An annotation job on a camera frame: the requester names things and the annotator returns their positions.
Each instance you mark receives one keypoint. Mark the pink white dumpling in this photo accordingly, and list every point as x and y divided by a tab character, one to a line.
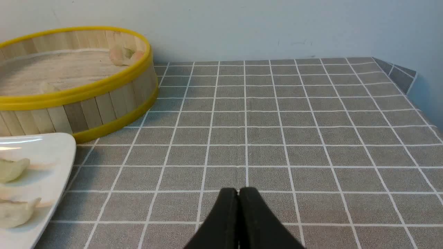
122	56

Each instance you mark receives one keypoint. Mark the white square plate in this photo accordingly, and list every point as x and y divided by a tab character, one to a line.
51	161

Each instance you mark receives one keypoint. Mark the pale green dumpling right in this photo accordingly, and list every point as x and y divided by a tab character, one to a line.
11	170

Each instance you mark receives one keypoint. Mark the pale dumpling plate edge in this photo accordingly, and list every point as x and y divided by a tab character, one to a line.
14	213

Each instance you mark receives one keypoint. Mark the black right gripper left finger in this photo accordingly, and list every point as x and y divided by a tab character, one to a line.
218	231

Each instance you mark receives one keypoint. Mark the grey checked tablecloth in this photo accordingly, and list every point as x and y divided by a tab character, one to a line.
335	147

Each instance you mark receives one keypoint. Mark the yellow rimmed bamboo steamer basket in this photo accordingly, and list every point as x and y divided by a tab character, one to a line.
62	80

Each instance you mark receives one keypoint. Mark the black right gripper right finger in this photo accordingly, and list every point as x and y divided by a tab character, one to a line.
259	228

